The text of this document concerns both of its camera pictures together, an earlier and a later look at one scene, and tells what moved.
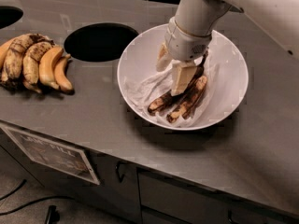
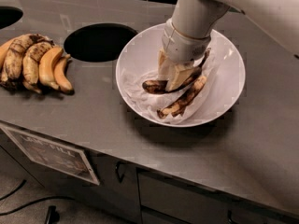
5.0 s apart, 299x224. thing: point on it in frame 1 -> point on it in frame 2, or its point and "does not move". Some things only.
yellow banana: [47, 65] does not move
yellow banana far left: [3, 51] does not move
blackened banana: [163, 100] -> [159, 87]
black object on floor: [52, 215] does not move
